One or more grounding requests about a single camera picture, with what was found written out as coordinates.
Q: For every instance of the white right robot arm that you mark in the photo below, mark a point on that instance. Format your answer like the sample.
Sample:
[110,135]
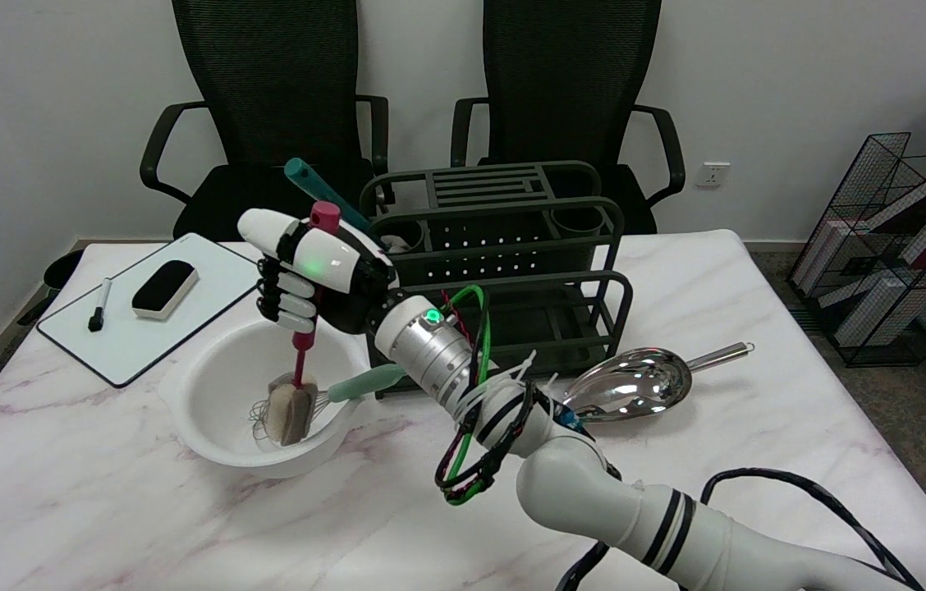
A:
[594,484]

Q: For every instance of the dark green dish rack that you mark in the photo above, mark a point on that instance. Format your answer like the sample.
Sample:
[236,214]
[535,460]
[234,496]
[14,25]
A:
[504,279]

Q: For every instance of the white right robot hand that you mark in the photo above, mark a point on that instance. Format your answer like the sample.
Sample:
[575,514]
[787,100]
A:
[323,275]

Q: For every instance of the white mixing bowl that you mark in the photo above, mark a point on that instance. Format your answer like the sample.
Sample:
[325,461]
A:
[266,394]

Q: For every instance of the large steel scoop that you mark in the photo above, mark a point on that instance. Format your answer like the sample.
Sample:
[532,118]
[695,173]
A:
[635,386]

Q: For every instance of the small whiteboard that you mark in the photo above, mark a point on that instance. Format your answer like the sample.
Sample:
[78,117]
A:
[153,308]

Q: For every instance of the pink sponge bottle brush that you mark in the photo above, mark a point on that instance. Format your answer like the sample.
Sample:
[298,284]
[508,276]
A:
[292,406]

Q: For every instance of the white book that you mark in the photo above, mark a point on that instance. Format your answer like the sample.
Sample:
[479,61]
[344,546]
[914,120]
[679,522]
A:
[869,308]

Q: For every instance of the black marker pen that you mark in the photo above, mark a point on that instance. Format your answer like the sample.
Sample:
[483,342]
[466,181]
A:
[99,305]

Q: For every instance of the white wall socket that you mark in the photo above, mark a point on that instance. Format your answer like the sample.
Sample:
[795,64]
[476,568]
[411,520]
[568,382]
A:
[712,174]

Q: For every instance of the black mesh office chair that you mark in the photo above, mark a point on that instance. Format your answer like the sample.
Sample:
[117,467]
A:
[274,123]
[570,107]

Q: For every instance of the black whiteboard eraser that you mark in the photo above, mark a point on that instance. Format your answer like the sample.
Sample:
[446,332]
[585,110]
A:
[165,288]

